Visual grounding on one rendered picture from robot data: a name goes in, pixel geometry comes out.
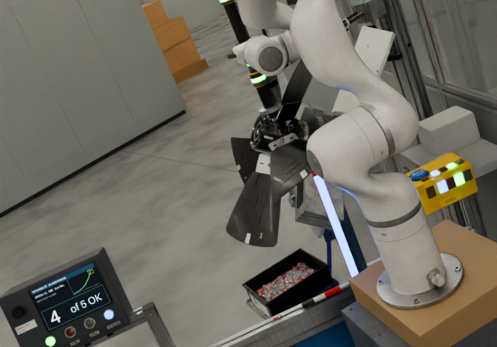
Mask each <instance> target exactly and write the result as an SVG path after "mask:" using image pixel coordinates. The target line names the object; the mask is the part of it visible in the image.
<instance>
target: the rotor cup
mask: <svg viewBox="0 0 497 347"><path fill-rule="evenodd" d="M278 125H279V129H280V132H281V134H282V135H280V134H279V133H278V130H277V128H276V127H275V123H274V121H272V118H269V117H267V115H259V116H258V118H257V120H256V121H255V123H254V127H253V130H252V133H251V148H252V149H254V150H258V151H261V152H264V153H268V154H271V150H270V149H269V146H268V145H269V144H270V143H271V142H273V141H276V140H278V139H280V138H281V137H285V136H287V135H289V134H291V133H294V134H295V135H296V136H297V137H298V138H302V136H303V124H302V121H301V120H300V119H296V118H295V119H294V120H291V121H290V122H289V124H288V125H287V123H286V121H283V122H278ZM259 128H260V131H259V134H257V130H258V129H259ZM264 135H266V136H268V137H272V138H273V140H271V139H268V138H264Z"/></svg>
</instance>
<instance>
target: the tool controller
mask: <svg viewBox="0 0 497 347"><path fill-rule="evenodd" d="M59 303H60V304H61V307H62V309H63V311H64V313H65V315H66V317H67V319H68V321H69V322H68V323H65V324H64V325H61V326H59V327H57V328H55V329H52V330H50V331H49V329H48V328H47V325H46V323H45V322H44V318H43V317H42V315H41V311H44V310H46V309H48V308H50V307H53V306H55V305H57V304H59ZM0 306H1V309H2V311H3V312H4V315H5V317H6V318H7V322H8V323H9V325H10V327H11V329H12V331H13V333H14V335H15V337H16V340H17V342H18V344H19V346H20V347H50V346H47V345H46V343H45V339H46V337H48V336H50V335H52V336H54V337H55V338H56V340H57V341H56V344H55V345H54V346H51V347H82V346H84V347H87V346H90V345H91V342H92V341H95V340H97V339H99V338H101V337H104V336H107V337H110V336H112V335H113V334H114V333H113V332H114V331H117V330H118V329H122V328H123V327H125V326H128V325H129V324H130V322H131V319H132V314H133V309H132V307H131V304H130V302H129V300H128V298H127V296H126V293H125V291H124V289H123V287H122V285H121V282H120V280H119V279H118V276H117V274H116V272H115V270H114V268H113V266H112V263H111V261H110V259H109V257H108V254H107V252H106V250H105V248H104V247H101V248H99V249H96V250H94V251H92V252H89V253H87V254H85V255H82V256H80V257H78V258H76V259H74V260H71V261H70V262H67V263H65V264H63V265H60V266H58V267H56V268H54V269H51V270H49V271H48V272H45V273H43V274H40V275H38V276H36V277H34V278H31V279H29V280H27V281H24V282H23V283H20V284H18V285H16V286H14V287H12V288H10V289H8V290H7V291H6V292H5V293H4V294H3V295H2V296H1V297H0ZM106 309H111V310H113V311H114V313H115V316H114V317H113V318H112V319H111V320H106V319H105V318H104V311H105V310H106ZM88 317H91V318H93V319H94V320H95V326H94V327H93V328H92V329H87V328H86V327H85V326H84V321H85V320H86V319H87V318H88ZM69 326H72V327H73V328H75V330H76V334H75V336H74V337H67V336H66V335H65V333H64V331H65V329H66V328H67V327H69Z"/></svg>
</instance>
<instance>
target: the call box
mask: <svg viewBox="0 0 497 347"><path fill-rule="evenodd" d="M459 159H462V160H464V163H462V164H459V165H458V164H456V163H455V161H457V160H459ZM451 163H454V164H455V165H456V166H455V167H453V168H451V169H450V168H448V167H447V165H448V164H451ZM443 166H445V167H447V169H448V170H447V171H444V172H440V171H439V169H440V168H442V167H443ZM418 169H423V170H425V171H426V176H427V177H428V178H429V180H427V181H424V182H422V181H421V180H420V179H415V180H414V179H411V176H410V174H411V173H412V172H413V171H415V170H418ZM467 169H470V171H471V174H472V176H473V179H472V180H470V181H468V182H464V183H463V184H461V185H459V186H456V187H454V188H452V189H450V190H449V189H448V188H447V189H448V191H446V192H443V193H440V192H439V188H438V185H437V183H439V182H441V181H443V180H445V179H448V178H450V177H452V176H453V177H454V175H457V174H459V173H460V172H461V173H462V172H463V171H465V170H467ZM435 170H437V171H438V172H439V174H438V175H435V176H432V175H431V174H430V173H431V172H433V171H435ZM405 174H406V175H407V176H408V177H410V179H411V180H412V181H413V183H414V185H415V187H416V189H417V192H418V194H419V197H420V200H421V202H422V205H423V208H424V211H425V214H426V215H429V214H431V213H433V212H435V211H437V210H439V209H442V208H444V207H446V206H448V205H451V204H452V203H455V202H456V201H460V200H461V199H463V198H466V197H467V196H469V195H472V194H474V193H476V192H477V191H478V187H477V185H476V180H475V178H474V174H473V170H472V167H471V164H470V162H469V161H466V160H465V159H463V158H461V157H459V156H458V155H455V154H453V153H450V154H447V155H445V156H443V157H441V158H438V159H436V160H434V161H431V162H430V163H428V164H425V165H423V166H421V167H419V168H417V169H414V170H412V171H410V172H408V173H405ZM445 182H446V181H445ZM430 186H434V189H435V191H436V196H435V197H433V198H431V199H429V198H428V196H427V192H426V188H428V187H430Z"/></svg>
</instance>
